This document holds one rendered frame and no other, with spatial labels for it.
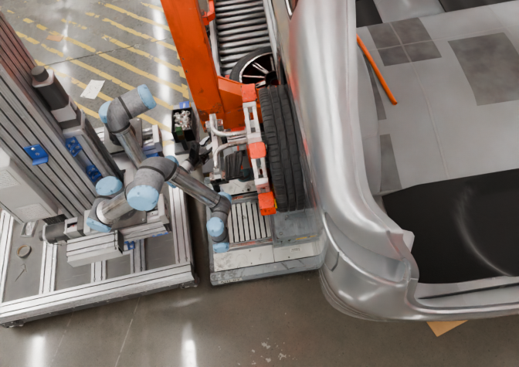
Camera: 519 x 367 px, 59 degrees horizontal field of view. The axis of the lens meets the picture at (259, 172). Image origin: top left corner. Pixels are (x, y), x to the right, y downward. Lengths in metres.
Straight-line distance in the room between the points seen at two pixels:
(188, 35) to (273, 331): 1.75
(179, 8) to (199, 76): 0.45
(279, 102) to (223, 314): 1.40
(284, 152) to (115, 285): 1.42
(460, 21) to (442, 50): 0.30
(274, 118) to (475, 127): 0.97
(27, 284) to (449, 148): 2.57
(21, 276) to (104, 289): 0.59
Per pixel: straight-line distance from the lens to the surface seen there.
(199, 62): 2.58
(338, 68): 1.51
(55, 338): 3.29
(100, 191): 2.26
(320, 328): 2.88
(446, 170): 2.33
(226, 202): 2.12
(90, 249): 2.52
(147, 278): 2.91
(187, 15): 2.39
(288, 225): 2.88
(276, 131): 2.11
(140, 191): 1.85
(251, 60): 3.43
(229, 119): 2.91
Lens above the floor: 2.77
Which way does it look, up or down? 55 degrees down
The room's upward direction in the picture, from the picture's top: 11 degrees counter-clockwise
